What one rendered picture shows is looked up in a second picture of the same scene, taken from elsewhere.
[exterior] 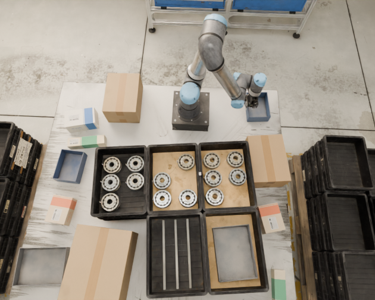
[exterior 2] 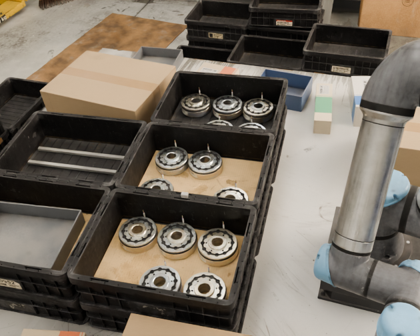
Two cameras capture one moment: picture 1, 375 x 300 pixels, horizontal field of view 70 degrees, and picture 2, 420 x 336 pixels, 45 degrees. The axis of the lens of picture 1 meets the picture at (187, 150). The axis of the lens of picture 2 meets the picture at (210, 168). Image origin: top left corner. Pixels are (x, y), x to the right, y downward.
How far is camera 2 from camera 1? 1.33 m
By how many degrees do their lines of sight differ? 58
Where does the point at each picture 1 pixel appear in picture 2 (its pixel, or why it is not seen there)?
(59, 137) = (342, 85)
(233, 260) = (13, 240)
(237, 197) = (118, 277)
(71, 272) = (116, 61)
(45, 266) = not seen: hidden behind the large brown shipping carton
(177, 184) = (191, 187)
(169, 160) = (245, 183)
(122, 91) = (417, 129)
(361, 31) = not seen: outside the picture
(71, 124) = (355, 83)
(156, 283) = (53, 142)
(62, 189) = not seen: hidden behind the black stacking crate
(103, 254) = (121, 85)
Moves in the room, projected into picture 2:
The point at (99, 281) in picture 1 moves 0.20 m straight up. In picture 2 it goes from (90, 81) to (76, 30)
